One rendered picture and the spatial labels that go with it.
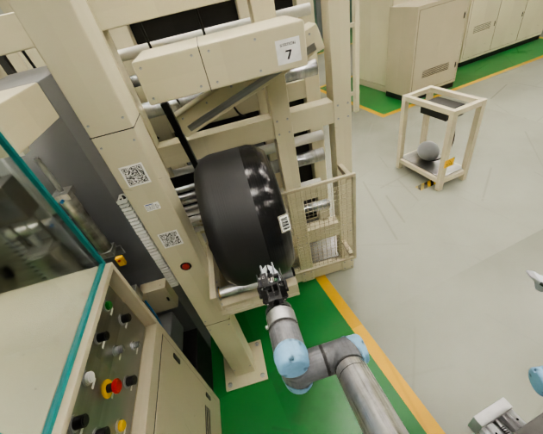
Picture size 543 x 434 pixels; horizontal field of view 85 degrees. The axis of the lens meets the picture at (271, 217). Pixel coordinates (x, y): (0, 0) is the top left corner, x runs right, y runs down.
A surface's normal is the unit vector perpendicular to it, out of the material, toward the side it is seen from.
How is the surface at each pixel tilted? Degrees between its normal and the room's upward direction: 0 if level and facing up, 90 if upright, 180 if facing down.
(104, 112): 90
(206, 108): 90
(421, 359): 0
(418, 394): 0
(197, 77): 90
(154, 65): 90
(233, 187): 32
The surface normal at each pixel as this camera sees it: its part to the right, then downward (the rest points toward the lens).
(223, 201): -0.01, -0.22
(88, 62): 0.21, 0.59
